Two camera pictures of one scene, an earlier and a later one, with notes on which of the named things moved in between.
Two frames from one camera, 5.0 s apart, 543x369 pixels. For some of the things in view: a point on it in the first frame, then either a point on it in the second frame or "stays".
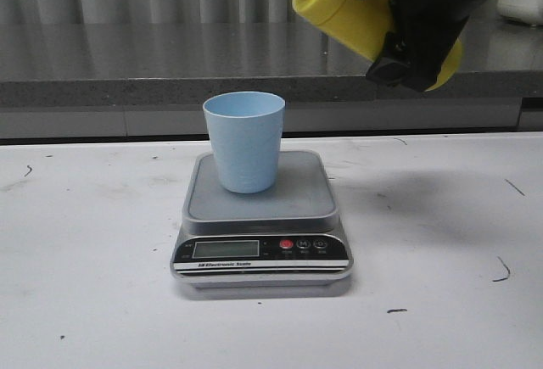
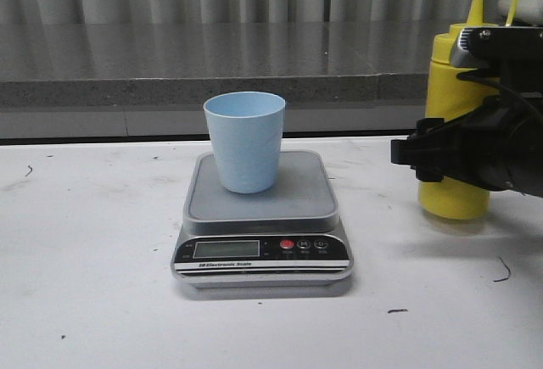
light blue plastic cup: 247,130 stays
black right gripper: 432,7 → 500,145
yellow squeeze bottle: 361,25 → 447,97
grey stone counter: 94,80 stays
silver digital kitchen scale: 283,238 stays
